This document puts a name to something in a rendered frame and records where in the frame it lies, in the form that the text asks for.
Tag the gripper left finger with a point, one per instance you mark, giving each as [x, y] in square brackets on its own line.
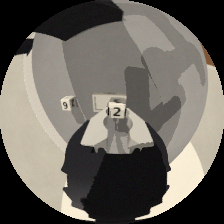
[87, 139]

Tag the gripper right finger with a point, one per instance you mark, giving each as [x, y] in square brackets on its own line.
[141, 135]

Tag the beige rectangular tray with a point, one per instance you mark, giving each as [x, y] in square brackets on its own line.
[101, 100]

